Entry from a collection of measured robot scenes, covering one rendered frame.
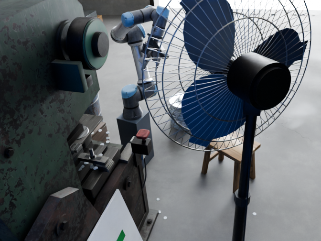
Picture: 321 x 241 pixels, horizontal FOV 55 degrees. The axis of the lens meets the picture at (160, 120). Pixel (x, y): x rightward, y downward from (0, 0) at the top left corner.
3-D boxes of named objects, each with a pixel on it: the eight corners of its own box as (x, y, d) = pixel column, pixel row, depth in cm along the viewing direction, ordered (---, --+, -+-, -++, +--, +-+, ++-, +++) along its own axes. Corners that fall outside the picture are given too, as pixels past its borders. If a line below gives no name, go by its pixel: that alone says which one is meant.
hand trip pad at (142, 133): (141, 139, 168) (139, 127, 164) (151, 140, 166) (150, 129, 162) (136, 147, 163) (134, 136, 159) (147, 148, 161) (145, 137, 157)
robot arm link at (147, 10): (136, 7, 175) (144, 11, 167) (153, 3, 179) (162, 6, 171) (137, 21, 180) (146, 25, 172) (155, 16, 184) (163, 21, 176)
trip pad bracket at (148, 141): (138, 161, 178) (134, 134, 167) (154, 164, 175) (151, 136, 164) (134, 168, 174) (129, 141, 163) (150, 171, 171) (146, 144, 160)
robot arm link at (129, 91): (120, 102, 228) (117, 86, 220) (136, 96, 233) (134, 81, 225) (126, 109, 219) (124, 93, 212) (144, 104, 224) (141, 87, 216)
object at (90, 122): (87, 131, 184) (81, 112, 176) (107, 134, 180) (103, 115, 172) (63, 158, 165) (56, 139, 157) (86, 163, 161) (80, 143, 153)
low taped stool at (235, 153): (256, 178, 231) (261, 143, 212) (237, 196, 218) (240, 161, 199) (219, 157, 253) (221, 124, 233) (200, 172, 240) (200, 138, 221)
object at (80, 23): (88, 64, 129) (76, 9, 116) (113, 66, 125) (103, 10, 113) (58, 90, 112) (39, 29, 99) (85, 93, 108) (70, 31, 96)
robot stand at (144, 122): (136, 149, 267) (129, 106, 242) (154, 155, 259) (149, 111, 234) (124, 162, 255) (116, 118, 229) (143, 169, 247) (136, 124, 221)
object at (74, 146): (58, 146, 160) (56, 139, 158) (83, 151, 156) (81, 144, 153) (48, 158, 153) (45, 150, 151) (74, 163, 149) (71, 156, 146)
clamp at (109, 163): (84, 158, 156) (80, 142, 150) (114, 164, 151) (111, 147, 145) (78, 166, 151) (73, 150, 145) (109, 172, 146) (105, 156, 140)
